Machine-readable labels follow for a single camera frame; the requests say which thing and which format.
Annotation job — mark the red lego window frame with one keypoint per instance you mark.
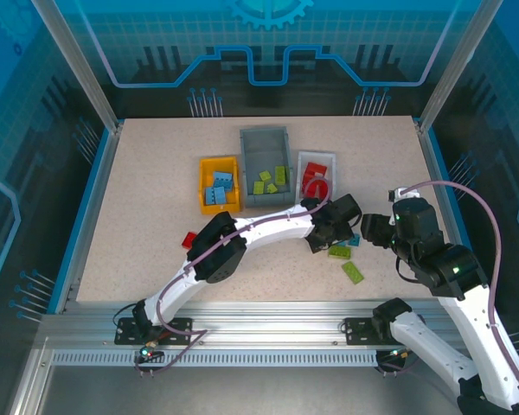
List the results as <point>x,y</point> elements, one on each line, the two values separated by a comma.
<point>306,188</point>

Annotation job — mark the long green lego brick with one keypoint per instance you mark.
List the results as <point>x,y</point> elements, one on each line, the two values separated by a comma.
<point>280,175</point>
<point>353,272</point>

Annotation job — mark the small red lego brick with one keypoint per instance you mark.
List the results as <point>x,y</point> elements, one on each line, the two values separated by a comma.
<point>189,239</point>

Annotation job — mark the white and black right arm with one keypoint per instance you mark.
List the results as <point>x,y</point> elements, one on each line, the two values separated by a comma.
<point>467,328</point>

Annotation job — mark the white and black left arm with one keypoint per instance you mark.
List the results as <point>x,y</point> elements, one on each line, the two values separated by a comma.
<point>277,225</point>

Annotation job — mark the small blue square lego brick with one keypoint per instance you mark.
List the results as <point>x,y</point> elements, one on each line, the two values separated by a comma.
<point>354,240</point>

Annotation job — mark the blue table side trim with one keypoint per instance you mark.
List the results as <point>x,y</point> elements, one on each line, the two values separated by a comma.
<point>454,181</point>
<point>84,203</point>

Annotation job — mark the white plastic bin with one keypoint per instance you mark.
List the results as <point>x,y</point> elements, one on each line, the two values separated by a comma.
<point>315,155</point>

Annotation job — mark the grey plastic bin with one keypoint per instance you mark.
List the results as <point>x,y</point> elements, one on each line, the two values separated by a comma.
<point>264,147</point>

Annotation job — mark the small connector board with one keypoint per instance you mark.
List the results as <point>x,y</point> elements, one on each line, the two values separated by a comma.
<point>395,354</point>
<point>146,354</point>

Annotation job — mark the yellow plastic bin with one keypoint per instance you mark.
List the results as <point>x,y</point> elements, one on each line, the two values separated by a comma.
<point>207,170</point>

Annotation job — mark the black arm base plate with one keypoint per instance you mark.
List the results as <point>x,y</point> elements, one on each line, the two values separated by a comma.
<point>177,330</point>
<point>356,332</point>

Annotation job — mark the aluminium table rail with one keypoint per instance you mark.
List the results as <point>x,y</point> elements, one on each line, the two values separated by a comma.
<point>264,320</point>

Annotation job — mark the aluminium frame post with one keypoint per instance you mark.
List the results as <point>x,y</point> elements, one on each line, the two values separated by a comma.
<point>78,65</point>
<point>454,65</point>

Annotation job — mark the grey metal base plate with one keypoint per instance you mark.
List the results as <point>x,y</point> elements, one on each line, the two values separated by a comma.
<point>264,393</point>

